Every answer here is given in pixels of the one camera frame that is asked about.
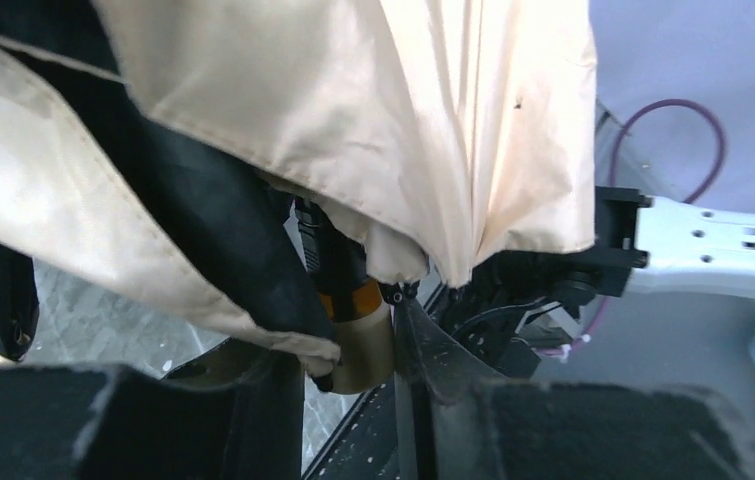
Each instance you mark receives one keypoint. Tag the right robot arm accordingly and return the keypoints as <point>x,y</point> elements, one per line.
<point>644,244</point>

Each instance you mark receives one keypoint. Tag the beige umbrella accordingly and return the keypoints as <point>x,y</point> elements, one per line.
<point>139,139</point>

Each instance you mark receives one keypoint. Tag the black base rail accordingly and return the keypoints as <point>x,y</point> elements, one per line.
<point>364,445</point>

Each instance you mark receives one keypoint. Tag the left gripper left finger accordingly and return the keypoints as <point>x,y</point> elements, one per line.
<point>113,422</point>

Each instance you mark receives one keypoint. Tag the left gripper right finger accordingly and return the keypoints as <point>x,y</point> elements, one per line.
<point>457,418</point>

